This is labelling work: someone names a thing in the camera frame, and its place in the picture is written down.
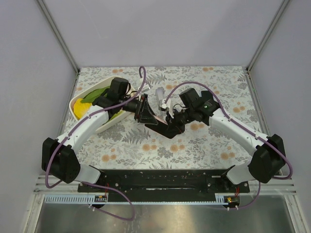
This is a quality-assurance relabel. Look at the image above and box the white slotted cable duct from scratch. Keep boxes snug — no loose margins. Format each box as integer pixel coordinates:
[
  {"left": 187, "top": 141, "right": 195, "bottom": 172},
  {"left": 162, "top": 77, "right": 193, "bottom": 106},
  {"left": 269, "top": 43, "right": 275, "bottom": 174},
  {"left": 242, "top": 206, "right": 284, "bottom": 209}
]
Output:
[{"left": 44, "top": 194, "right": 108, "bottom": 205}]

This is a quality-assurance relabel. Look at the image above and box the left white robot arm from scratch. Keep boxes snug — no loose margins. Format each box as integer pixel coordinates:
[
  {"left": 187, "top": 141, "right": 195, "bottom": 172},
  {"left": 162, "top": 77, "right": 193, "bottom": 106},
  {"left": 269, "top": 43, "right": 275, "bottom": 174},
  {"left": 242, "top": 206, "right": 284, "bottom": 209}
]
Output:
[{"left": 42, "top": 77, "right": 147, "bottom": 188}]

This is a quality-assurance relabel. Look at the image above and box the aluminium frame rail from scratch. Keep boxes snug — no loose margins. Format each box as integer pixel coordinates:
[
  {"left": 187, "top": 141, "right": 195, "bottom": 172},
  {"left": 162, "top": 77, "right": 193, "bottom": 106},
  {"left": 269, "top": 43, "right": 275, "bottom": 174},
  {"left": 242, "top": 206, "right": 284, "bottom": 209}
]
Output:
[{"left": 36, "top": 0, "right": 81, "bottom": 73}]

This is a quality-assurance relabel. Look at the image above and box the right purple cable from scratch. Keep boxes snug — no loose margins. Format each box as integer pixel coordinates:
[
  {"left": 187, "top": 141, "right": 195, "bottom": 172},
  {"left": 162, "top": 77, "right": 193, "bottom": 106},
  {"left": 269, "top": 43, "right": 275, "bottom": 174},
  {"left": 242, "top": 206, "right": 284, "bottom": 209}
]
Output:
[{"left": 164, "top": 81, "right": 294, "bottom": 211}]

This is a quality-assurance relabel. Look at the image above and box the phone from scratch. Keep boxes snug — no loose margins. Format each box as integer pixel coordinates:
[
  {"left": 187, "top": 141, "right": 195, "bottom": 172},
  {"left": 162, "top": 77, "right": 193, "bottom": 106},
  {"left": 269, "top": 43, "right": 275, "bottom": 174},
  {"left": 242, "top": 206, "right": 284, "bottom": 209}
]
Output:
[{"left": 155, "top": 116, "right": 168, "bottom": 125}]

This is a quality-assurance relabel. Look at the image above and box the floral patterned table mat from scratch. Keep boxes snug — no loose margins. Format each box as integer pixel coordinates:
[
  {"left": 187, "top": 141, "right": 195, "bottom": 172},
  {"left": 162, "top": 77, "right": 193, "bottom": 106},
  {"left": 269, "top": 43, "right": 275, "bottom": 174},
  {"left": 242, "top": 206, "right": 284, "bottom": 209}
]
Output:
[{"left": 77, "top": 66, "right": 260, "bottom": 169}]

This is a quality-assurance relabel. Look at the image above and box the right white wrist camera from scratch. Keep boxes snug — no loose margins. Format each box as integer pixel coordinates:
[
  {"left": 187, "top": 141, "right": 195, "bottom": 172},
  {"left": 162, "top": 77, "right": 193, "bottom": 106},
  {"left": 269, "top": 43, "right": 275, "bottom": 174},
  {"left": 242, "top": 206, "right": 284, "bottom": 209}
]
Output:
[{"left": 158, "top": 99, "right": 174, "bottom": 118}]

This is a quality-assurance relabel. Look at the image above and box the cream oval plastic tray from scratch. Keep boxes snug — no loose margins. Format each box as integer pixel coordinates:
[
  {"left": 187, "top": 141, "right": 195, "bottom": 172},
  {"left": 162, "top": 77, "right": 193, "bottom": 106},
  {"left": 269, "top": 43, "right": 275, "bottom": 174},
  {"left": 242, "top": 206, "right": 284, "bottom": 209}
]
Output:
[{"left": 69, "top": 76, "right": 130, "bottom": 134}]

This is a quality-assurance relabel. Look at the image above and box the purple cable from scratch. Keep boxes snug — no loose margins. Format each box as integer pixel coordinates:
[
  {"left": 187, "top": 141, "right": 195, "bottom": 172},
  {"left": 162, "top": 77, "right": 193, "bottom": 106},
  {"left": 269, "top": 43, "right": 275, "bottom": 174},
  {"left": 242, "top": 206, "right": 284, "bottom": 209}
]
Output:
[
  {"left": 45, "top": 66, "right": 148, "bottom": 221},
  {"left": 164, "top": 81, "right": 294, "bottom": 211}
]

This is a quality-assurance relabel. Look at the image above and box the yellow cabbage toy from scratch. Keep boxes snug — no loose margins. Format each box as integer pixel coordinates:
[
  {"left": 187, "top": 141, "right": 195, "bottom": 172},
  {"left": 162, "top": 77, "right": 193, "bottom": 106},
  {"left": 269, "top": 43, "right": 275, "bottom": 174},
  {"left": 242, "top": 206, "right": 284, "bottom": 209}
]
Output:
[{"left": 73, "top": 98, "right": 92, "bottom": 120}]

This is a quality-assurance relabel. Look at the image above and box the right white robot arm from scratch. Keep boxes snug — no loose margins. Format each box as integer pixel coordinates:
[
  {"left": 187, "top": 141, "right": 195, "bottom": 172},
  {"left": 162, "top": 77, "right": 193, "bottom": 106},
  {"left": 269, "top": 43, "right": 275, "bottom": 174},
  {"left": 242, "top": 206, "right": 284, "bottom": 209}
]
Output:
[{"left": 146, "top": 88, "right": 285, "bottom": 184}]

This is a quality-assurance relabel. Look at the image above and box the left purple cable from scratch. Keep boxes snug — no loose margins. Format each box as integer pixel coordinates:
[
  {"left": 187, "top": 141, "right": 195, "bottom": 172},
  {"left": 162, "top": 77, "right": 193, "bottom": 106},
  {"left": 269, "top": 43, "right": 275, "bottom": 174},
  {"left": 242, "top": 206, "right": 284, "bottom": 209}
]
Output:
[{"left": 45, "top": 66, "right": 148, "bottom": 221}]

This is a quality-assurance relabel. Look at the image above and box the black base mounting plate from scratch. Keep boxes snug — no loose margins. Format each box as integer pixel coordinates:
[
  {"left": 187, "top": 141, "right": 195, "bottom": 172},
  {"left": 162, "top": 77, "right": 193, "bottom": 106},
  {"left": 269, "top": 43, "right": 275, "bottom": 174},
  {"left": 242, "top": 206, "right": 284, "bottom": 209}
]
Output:
[{"left": 77, "top": 169, "right": 250, "bottom": 203}]

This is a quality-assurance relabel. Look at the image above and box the green leaf toy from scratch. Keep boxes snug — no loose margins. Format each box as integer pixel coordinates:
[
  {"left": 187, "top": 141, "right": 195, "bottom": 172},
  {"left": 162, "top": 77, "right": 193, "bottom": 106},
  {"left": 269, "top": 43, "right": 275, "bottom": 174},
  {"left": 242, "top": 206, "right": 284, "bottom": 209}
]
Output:
[{"left": 81, "top": 87, "right": 109, "bottom": 103}]

